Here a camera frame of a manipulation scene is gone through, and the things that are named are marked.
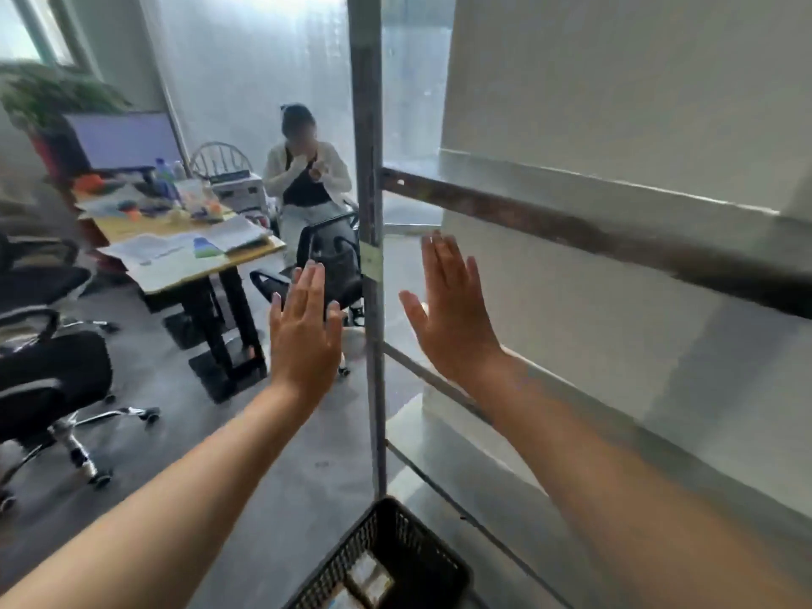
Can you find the person's left hand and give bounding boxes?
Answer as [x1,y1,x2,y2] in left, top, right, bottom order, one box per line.
[269,259,345,407]

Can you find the person's right hand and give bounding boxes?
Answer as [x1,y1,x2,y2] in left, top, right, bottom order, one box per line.
[399,231,508,391]

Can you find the person's left forearm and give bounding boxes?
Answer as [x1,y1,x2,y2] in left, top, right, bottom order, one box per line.
[0,380,318,609]

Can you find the black plastic basket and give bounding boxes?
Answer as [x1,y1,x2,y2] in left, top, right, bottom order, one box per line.
[282,496,474,609]

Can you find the light wooden desk black legs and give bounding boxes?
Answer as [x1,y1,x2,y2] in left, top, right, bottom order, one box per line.
[75,195,287,403]

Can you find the computer monitor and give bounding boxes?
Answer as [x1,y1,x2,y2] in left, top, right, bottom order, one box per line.
[63,112,185,175]

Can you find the scattered white documents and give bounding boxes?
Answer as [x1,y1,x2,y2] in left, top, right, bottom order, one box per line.
[98,215,271,293]

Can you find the grey metal shelf rack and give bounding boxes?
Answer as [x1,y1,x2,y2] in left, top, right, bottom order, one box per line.
[345,0,812,609]

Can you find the potted green plant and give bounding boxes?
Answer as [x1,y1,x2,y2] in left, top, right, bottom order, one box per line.
[0,63,131,131]

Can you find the grey desktop printer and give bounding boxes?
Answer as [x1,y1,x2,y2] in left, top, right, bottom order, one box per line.
[211,170,271,217]

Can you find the window with white blinds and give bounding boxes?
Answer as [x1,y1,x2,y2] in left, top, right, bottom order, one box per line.
[0,0,87,74]

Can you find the white foam panel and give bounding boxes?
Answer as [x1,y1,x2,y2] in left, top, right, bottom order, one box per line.
[441,0,812,210]

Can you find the black office chair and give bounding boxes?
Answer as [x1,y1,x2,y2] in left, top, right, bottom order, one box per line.
[0,307,161,514]
[249,211,366,378]
[0,233,122,337]

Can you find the pale green paper label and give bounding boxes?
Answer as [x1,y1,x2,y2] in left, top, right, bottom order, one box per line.
[359,240,385,283]

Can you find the large frosted glass window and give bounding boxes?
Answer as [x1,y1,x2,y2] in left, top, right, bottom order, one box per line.
[136,0,458,239]

